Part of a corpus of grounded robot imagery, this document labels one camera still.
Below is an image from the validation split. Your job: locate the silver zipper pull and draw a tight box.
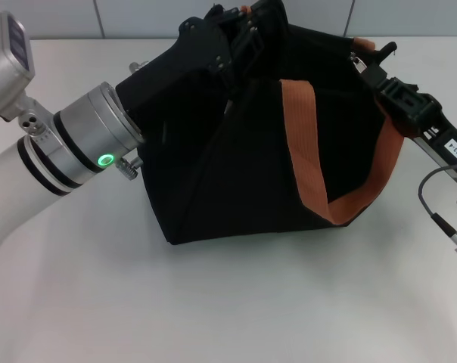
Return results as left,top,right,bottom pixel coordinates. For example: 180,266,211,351
348,52,366,76

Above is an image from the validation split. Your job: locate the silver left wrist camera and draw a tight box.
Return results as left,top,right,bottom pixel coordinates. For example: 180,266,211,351
0,11,37,123

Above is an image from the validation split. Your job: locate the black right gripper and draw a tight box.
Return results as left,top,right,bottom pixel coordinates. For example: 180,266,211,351
360,63,457,188

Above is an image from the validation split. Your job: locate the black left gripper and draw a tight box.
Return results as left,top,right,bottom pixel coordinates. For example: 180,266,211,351
115,9,266,133

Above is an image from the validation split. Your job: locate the black bag with orange straps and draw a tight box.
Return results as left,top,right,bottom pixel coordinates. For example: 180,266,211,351
137,0,418,246

